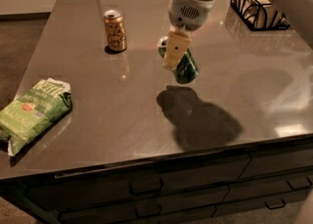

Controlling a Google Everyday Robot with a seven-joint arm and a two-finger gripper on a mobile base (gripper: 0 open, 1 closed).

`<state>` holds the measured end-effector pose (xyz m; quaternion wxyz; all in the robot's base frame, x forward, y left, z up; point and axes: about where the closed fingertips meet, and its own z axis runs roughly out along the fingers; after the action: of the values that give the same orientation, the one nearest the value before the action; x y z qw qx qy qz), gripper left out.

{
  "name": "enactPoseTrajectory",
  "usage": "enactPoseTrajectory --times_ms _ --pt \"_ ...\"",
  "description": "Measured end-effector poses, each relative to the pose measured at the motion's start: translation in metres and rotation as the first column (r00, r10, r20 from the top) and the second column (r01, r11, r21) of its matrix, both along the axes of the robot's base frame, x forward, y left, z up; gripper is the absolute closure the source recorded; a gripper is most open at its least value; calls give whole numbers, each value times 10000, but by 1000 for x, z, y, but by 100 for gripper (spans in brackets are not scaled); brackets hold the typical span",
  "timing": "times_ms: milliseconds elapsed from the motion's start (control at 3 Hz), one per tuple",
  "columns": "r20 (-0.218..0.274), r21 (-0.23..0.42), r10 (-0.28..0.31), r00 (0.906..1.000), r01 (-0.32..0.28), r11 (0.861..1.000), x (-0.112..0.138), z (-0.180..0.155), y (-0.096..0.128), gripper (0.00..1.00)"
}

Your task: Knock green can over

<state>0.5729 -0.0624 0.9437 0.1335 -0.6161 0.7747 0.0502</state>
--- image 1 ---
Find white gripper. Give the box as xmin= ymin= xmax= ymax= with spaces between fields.
xmin=163 ymin=0 xmax=214 ymax=70

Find green soda can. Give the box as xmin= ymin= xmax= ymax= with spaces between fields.
xmin=157 ymin=36 xmax=199 ymax=84

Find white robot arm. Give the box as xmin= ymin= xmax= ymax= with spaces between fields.
xmin=163 ymin=0 xmax=313 ymax=70

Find gold soda can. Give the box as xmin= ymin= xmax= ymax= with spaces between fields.
xmin=104 ymin=9 xmax=127 ymax=52

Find green chip bag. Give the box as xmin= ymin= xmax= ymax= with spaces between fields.
xmin=0 ymin=78 xmax=72 ymax=157

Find upper right drawer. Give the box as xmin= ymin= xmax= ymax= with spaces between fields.
xmin=241 ymin=146 xmax=313 ymax=178

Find drawer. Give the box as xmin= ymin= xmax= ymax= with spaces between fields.
xmin=27 ymin=155 xmax=249 ymax=210
xmin=60 ymin=186 xmax=229 ymax=224
xmin=241 ymin=146 xmax=313 ymax=178
xmin=223 ymin=171 xmax=313 ymax=202

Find lower left drawer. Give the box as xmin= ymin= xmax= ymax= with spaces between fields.
xmin=60 ymin=186 xmax=229 ymax=224

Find middle right drawer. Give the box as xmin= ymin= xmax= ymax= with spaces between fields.
xmin=223 ymin=171 xmax=313 ymax=202

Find upper left drawer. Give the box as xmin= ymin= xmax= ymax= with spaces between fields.
xmin=27 ymin=155 xmax=249 ymax=210

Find black wire basket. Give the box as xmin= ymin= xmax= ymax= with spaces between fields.
xmin=230 ymin=0 xmax=290 ymax=31

